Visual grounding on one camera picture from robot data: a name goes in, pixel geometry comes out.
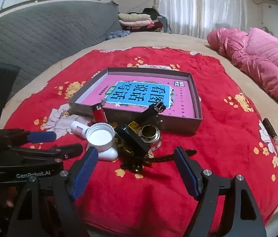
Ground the white earbud case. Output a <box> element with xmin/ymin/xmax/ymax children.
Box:
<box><xmin>97</xmin><ymin>148</ymin><xmax>118</xmax><ymax>161</ymax></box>

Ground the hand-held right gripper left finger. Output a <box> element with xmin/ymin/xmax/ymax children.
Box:
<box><xmin>7</xmin><ymin>146</ymin><xmax>99</xmax><ymax>237</ymax></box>

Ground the round glass jar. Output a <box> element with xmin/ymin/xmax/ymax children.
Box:
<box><xmin>139</xmin><ymin>125</ymin><xmax>161</xmax><ymax>151</ymax></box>

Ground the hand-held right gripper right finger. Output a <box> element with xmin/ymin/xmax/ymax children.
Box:
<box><xmin>174</xmin><ymin>146</ymin><xmax>268</xmax><ymax>237</ymax></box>

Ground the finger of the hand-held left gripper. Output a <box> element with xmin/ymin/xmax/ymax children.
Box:
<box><xmin>0</xmin><ymin>128</ymin><xmax>57</xmax><ymax>147</ymax></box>
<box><xmin>8</xmin><ymin>143</ymin><xmax>84</xmax><ymax>164</ymax></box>

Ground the white plastic lid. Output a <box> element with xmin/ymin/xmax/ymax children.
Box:
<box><xmin>86</xmin><ymin>123</ymin><xmax>116</xmax><ymax>151</ymax></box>

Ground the white pill bottle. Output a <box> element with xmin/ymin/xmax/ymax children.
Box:
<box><xmin>70</xmin><ymin>121</ymin><xmax>91</xmax><ymax>138</ymax></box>

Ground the grey quilted cover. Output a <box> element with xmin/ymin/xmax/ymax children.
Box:
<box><xmin>0</xmin><ymin>1</ymin><xmax>122</xmax><ymax>104</ymax></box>

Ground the stack of folded clothes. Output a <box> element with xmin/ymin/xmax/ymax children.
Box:
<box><xmin>118</xmin><ymin>8</ymin><xmax>166</xmax><ymax>33</ymax></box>

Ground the grey cardboard box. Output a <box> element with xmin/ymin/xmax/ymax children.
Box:
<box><xmin>68</xmin><ymin>67</ymin><xmax>203</xmax><ymax>136</ymax></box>

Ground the black watch with yellow buttons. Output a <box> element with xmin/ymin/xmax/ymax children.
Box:
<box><xmin>119</xmin><ymin>104</ymin><xmax>197</xmax><ymax>165</ymax></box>

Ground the black and gold lighter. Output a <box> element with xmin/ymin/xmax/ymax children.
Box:
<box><xmin>114</xmin><ymin>123</ymin><xmax>152</xmax><ymax>156</ymax></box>

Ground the red floral blanket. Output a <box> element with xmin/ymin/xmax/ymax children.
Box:
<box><xmin>3</xmin><ymin>47</ymin><xmax>278</xmax><ymax>237</ymax></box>

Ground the white curtain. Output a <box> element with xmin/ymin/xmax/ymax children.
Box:
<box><xmin>156</xmin><ymin>0</ymin><xmax>249</xmax><ymax>40</ymax></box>

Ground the pink quilt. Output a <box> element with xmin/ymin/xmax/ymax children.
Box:
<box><xmin>207</xmin><ymin>27</ymin><xmax>278</xmax><ymax>125</ymax></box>

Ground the black blanket label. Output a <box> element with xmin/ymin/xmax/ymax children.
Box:
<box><xmin>262</xmin><ymin>118</ymin><xmax>278</xmax><ymax>139</ymax></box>

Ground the blue patterned cloth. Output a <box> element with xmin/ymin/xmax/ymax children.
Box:
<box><xmin>105</xmin><ymin>30</ymin><xmax>131</xmax><ymax>40</ymax></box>

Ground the black hair clip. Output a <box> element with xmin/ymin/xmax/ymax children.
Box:
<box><xmin>120</xmin><ymin>157</ymin><xmax>153</xmax><ymax>174</ymax></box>

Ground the pink book with blue label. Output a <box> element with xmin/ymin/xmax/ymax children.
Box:
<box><xmin>76</xmin><ymin>71</ymin><xmax>196</xmax><ymax>119</ymax></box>

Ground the beige bed sheet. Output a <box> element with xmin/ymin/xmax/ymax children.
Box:
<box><xmin>0</xmin><ymin>32</ymin><xmax>278</xmax><ymax>228</ymax></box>

